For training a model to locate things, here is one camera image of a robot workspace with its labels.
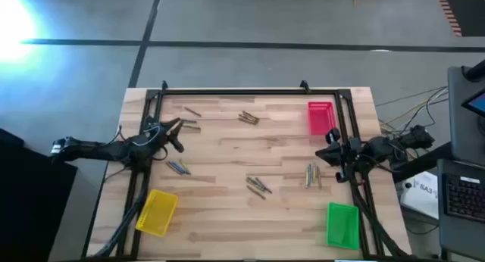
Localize green plastic basket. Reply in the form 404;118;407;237
326;201;360;251

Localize grey computer cart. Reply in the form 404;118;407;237
446;64;485;167

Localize yellow floor cable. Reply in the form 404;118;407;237
378;88;449;140

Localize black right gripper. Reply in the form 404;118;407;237
315;127;368;184

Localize black cabinet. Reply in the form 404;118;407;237
0;127;79;262

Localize yellow plastic basket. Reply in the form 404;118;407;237
135;189;179;239

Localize black stand pole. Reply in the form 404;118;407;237
464;59;485;83

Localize grey floor cable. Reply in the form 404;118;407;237
374;86;449;108

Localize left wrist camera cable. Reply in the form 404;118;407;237
132;125;161;147

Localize black aluminium table frame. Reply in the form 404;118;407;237
117;88;380;260

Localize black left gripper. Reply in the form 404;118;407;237
130;117;186;161

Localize white printed box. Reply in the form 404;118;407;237
400;170;440;220

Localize black metal bar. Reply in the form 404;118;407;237
390;141;454;184

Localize black cable bundle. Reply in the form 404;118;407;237
94;170;149;257
351;178;411;257

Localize black tablet screen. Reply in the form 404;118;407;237
461;87;485;118

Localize black mat with striped edge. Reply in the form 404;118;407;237
434;0;485;38

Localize red plastic basket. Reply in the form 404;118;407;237
307;101;338;136

